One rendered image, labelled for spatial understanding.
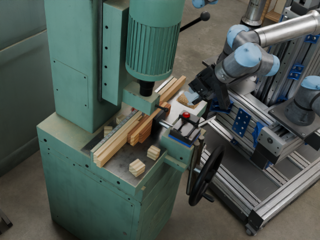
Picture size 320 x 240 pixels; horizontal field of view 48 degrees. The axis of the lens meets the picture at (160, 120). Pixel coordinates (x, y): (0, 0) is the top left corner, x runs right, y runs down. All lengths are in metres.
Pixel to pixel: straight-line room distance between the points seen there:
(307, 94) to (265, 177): 0.80
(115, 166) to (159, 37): 0.51
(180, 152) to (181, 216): 0.98
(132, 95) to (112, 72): 0.13
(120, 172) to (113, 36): 0.49
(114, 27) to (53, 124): 0.61
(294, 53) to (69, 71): 1.10
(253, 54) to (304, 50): 0.85
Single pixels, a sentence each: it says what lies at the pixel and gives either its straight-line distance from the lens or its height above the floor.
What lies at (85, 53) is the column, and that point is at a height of 1.22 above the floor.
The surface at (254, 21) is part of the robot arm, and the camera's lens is 2.11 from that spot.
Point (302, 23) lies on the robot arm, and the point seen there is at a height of 1.39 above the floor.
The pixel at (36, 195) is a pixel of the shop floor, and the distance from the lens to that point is 2.43.
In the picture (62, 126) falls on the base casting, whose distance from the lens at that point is 1.67.
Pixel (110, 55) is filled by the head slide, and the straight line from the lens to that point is 1.34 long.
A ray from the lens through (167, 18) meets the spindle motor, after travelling 1.15.
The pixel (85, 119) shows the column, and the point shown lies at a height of 0.88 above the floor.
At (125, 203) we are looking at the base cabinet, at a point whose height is 0.65.
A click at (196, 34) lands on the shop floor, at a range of 4.02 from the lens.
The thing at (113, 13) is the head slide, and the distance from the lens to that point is 1.25.
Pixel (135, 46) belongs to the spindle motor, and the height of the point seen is 1.32.
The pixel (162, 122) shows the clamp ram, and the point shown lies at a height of 0.96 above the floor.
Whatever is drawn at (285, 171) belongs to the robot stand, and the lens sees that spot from 2.53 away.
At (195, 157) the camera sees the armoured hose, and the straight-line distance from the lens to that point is 1.46.
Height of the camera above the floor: 1.99
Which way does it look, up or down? 44 degrees down
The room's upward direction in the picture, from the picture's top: 10 degrees clockwise
